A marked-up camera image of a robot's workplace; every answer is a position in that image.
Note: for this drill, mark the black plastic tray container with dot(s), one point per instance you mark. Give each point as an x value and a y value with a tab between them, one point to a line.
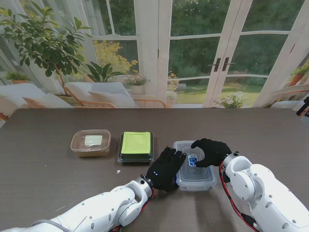
135	159

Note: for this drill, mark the clear lid with white label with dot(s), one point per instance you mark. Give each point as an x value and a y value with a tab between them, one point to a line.
91	140

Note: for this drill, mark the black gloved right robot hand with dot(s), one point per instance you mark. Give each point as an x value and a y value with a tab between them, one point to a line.
212	152

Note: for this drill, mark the black tripod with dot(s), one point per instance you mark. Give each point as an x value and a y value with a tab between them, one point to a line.
304	106

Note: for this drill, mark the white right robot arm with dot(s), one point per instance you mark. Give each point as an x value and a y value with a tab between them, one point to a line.
260	193

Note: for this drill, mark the brown kraft paper container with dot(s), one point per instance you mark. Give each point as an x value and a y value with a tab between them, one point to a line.
91	153

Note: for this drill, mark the clear plastic lid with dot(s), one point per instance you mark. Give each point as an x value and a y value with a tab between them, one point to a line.
193	176

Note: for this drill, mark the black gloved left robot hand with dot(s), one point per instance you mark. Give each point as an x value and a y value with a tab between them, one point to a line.
166	171

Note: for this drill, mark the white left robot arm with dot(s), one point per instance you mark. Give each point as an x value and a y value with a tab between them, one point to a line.
96	210

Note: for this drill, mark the clear lid with green sticker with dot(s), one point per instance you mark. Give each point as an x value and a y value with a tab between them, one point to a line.
136	142

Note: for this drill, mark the printed sunroom backdrop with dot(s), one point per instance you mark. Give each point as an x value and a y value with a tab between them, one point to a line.
193	48

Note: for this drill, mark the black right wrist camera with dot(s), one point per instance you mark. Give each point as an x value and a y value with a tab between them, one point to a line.
227	177

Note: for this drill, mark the clear container with blue clips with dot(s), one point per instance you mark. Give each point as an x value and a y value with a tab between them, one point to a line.
195	186

